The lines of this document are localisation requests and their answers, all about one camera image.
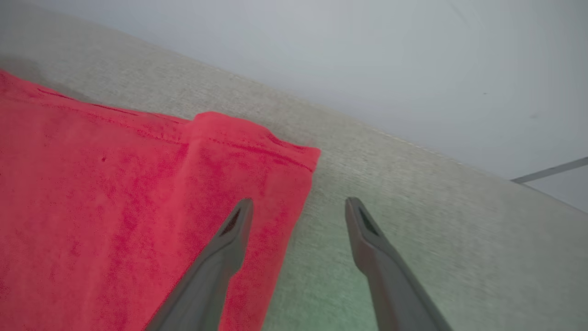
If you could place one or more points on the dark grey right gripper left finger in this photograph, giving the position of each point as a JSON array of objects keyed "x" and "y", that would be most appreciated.
[{"x": 216, "y": 271}]

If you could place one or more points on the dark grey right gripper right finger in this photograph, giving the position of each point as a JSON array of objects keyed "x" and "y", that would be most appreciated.
[{"x": 390, "y": 285}]

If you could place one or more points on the red and white garment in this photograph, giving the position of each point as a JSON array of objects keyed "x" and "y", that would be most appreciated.
[{"x": 92, "y": 207}]

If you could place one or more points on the grey metal wall rail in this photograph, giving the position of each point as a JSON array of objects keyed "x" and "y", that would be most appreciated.
[{"x": 551, "y": 171}]

